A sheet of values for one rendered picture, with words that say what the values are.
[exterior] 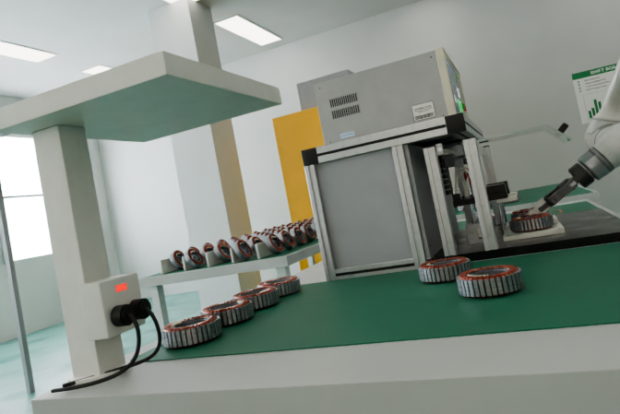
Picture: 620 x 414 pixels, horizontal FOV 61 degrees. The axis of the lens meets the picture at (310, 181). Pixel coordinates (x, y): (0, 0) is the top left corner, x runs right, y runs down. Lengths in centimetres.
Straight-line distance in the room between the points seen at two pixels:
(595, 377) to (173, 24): 547
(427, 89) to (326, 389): 102
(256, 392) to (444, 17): 669
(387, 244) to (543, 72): 571
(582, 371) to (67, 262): 75
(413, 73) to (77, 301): 103
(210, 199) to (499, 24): 410
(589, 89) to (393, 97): 555
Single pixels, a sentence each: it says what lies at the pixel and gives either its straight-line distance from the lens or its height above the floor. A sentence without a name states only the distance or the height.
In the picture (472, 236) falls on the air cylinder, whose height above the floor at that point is 79.
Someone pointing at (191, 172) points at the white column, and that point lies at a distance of 550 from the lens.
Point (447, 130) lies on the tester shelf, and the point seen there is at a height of 108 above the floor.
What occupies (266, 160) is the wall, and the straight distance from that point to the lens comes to 770.
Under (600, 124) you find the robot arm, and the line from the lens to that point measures 191.
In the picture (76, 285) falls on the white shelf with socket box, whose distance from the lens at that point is 95.
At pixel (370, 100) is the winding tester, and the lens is 154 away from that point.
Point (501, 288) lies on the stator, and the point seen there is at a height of 77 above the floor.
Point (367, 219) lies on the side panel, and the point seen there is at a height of 89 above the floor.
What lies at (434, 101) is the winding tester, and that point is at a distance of 150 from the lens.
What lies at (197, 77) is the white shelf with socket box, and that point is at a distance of 81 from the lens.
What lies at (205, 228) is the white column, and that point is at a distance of 545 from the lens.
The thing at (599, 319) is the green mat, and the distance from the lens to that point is 78.
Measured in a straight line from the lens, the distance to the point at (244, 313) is 112.
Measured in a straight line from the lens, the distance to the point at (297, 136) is 548.
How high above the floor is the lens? 96
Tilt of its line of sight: 3 degrees up
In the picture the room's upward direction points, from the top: 11 degrees counter-clockwise
